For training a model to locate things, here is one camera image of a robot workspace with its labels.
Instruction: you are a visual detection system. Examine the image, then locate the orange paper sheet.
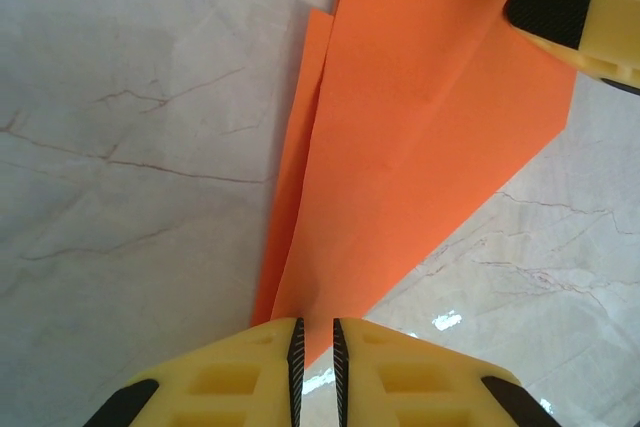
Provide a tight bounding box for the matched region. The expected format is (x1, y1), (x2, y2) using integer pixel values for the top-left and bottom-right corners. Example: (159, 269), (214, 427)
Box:
(247, 0), (579, 371)

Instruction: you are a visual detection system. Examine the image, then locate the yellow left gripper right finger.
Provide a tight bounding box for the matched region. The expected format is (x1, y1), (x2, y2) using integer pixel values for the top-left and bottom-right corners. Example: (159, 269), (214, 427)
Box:
(332, 316), (556, 427)

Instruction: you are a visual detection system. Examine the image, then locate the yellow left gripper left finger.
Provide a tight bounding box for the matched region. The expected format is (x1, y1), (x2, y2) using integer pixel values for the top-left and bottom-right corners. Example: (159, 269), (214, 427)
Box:
(82, 316), (306, 427)

